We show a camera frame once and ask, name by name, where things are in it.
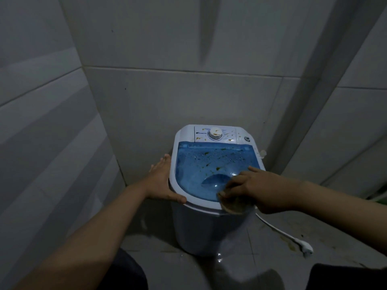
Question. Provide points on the person's right little finger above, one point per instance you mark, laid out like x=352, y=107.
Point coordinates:
x=256, y=170

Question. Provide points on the person's left forearm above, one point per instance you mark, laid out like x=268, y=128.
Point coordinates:
x=90, y=238

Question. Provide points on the person's right leg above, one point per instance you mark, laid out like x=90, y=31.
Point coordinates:
x=347, y=277

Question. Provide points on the brown stained cleaning cloth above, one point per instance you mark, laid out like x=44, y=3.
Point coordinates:
x=238, y=205

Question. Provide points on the person's left leg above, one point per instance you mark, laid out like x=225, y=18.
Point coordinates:
x=125, y=273

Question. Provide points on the white mini washing machine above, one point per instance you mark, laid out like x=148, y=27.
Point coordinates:
x=205, y=229

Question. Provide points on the person's left thumb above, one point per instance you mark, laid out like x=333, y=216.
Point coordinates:
x=175, y=197

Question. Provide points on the person's left hand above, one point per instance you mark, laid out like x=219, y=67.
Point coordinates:
x=158, y=184

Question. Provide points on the person's leg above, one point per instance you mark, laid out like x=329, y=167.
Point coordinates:
x=125, y=273
x=347, y=277

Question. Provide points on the blue transparent washer lid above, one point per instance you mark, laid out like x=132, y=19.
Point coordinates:
x=196, y=169

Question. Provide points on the person's right forearm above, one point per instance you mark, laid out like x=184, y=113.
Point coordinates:
x=341, y=211

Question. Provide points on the white round timer knob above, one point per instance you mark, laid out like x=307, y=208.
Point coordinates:
x=215, y=133

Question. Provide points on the person's right hand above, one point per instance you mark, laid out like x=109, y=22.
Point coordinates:
x=269, y=191

